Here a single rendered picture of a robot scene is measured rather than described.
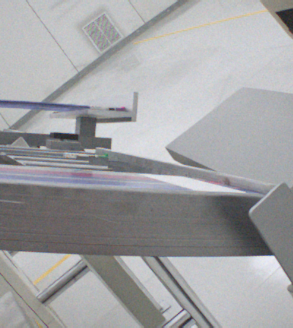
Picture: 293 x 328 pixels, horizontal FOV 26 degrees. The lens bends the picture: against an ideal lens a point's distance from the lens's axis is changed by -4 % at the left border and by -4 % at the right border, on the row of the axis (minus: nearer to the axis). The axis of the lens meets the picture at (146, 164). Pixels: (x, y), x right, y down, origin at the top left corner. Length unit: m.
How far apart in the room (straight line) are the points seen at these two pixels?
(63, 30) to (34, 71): 0.69
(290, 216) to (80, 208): 0.20
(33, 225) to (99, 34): 8.49
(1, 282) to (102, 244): 1.52
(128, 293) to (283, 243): 1.04
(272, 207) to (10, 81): 8.20
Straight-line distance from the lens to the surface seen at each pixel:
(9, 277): 2.09
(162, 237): 0.61
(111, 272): 1.60
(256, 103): 1.39
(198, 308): 1.45
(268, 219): 0.60
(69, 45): 8.92
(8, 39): 8.77
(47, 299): 2.09
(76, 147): 1.27
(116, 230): 0.59
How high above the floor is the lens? 1.00
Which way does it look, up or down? 16 degrees down
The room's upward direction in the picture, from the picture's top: 36 degrees counter-clockwise
